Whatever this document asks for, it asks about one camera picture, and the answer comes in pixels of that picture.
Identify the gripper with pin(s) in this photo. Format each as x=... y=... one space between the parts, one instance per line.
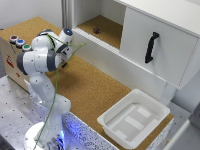
x=65 y=53

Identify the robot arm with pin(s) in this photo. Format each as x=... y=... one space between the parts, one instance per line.
x=37 y=61

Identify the white cabinet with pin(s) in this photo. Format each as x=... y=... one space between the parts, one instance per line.
x=100 y=61

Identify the purple block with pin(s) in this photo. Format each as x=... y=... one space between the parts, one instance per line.
x=96 y=30

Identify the green button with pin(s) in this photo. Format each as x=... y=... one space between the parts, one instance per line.
x=26 y=47

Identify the blue button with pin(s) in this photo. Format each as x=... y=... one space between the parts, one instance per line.
x=20 y=42

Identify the red button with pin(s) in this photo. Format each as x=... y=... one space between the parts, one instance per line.
x=14 y=38

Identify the white plastic box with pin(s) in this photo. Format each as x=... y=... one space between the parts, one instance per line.
x=133 y=120

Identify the white sliding door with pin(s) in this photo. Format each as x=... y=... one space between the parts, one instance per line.
x=173 y=55

